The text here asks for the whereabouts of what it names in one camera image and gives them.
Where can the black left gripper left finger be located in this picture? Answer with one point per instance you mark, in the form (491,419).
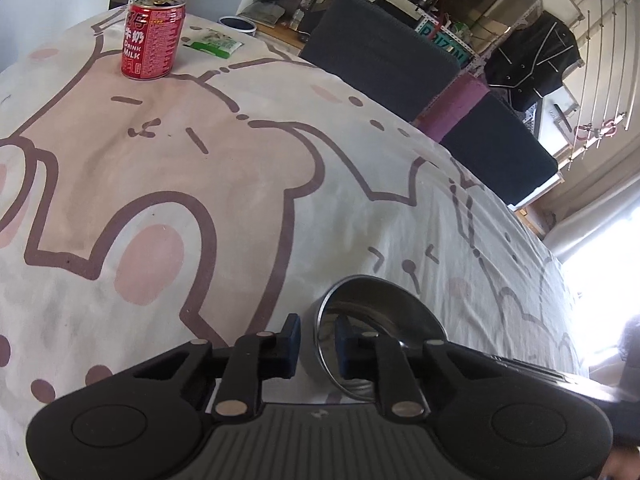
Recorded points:
(252,360)

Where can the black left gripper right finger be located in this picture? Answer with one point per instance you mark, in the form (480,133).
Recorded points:
(380,360)

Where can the round stainless steel bowl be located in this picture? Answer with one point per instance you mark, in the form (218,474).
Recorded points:
(371,305)

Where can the bear pattern tablecloth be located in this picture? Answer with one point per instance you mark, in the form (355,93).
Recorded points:
(213,202)

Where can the dark chair near window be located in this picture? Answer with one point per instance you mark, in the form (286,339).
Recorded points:
(495,145)

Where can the dark chair with purple cushion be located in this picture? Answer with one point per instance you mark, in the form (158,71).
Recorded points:
(381,57)

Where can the green snack packet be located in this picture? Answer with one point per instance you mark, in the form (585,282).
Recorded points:
(212,42)

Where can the green poizon sign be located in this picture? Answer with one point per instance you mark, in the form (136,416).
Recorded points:
(441,37)

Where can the dark blue round container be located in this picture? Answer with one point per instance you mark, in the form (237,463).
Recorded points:
(239,24)

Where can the red milk drink can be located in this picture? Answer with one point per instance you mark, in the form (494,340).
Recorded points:
(151,38)

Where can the black hanging jacket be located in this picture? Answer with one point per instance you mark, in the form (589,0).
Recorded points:
(531,63)

